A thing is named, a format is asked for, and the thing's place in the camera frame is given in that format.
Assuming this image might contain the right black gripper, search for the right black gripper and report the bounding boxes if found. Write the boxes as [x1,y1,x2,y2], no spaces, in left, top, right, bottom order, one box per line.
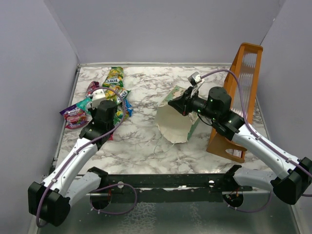
[168,86,218,121]

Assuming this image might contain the green paper gift bag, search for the green paper gift bag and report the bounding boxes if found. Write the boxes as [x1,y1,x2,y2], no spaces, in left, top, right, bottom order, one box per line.
[155,86,199,145]

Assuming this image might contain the blue Oreo packet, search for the blue Oreo packet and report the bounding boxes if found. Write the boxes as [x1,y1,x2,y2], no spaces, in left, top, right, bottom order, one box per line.
[124,98,133,117]

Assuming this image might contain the green white snack packet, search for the green white snack packet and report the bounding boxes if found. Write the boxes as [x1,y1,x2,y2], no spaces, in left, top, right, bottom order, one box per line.
[114,107,129,125]

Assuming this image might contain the green yellow Fox's candy bag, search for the green yellow Fox's candy bag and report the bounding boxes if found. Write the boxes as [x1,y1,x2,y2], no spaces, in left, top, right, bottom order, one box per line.
[102,67,124,87]

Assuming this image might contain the purple Fox's candy bag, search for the purple Fox's candy bag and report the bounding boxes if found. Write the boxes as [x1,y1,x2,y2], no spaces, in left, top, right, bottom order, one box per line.
[85,81,100,98]

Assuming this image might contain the teal snack packet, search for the teal snack packet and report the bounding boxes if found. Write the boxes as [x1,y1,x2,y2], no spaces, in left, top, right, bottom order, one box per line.
[76,97,92,115]

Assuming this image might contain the purple berry candy bag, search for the purple berry candy bag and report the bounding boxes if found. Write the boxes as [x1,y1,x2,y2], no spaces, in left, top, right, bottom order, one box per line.
[60,104,88,129]

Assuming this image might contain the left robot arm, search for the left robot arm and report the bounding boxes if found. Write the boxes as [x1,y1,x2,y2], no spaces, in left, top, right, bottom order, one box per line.
[28,100,117,227]

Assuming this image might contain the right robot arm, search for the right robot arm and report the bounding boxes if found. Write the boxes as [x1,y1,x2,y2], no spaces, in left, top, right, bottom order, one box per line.
[168,87,312,205]

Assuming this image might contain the wooden rack with clear slats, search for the wooden rack with clear slats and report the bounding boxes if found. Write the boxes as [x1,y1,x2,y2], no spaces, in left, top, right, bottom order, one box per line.
[207,42,263,163]

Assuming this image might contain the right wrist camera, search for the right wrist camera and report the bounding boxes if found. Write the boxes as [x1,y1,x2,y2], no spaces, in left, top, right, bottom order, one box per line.
[188,72,204,87]

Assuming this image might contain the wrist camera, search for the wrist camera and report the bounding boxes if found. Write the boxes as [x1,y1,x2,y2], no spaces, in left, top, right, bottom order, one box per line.
[91,89,106,109]
[188,72,204,87]

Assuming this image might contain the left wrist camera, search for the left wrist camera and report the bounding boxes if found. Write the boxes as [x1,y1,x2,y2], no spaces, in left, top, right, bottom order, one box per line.
[91,89,106,109]

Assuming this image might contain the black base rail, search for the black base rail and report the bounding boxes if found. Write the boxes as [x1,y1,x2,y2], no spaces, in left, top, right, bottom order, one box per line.
[88,165,252,203]

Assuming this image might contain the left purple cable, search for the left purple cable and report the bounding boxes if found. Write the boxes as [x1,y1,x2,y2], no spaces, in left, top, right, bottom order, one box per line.
[36,86,138,229]

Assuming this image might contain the purple cable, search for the purple cable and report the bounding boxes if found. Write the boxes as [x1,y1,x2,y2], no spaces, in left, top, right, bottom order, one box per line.
[36,86,138,229]
[201,69,312,213]

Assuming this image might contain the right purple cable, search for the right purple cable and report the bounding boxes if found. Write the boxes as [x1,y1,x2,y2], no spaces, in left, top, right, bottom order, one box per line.
[201,69,312,213]

